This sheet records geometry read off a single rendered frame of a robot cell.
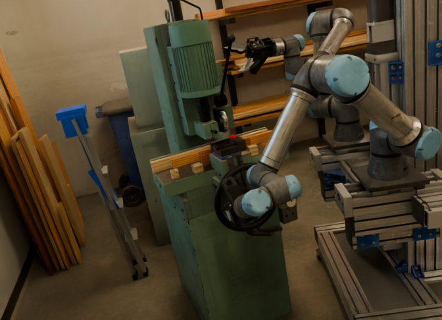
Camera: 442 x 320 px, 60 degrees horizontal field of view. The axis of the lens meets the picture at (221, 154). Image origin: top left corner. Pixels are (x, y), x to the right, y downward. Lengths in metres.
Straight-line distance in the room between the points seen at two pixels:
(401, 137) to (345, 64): 0.37
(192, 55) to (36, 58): 2.64
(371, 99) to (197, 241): 0.95
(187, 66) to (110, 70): 2.45
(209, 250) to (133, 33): 2.72
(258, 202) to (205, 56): 0.76
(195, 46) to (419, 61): 0.89
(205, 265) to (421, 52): 1.26
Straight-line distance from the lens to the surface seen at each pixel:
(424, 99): 1.77
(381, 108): 1.31
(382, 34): 1.75
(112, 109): 3.47
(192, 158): 1.78
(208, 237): 1.77
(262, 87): 4.35
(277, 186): 1.18
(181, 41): 1.65
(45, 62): 4.11
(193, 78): 1.66
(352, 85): 1.19
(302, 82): 1.29
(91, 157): 2.38
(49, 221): 2.93
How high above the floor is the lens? 1.49
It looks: 19 degrees down
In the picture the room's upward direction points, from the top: 10 degrees counter-clockwise
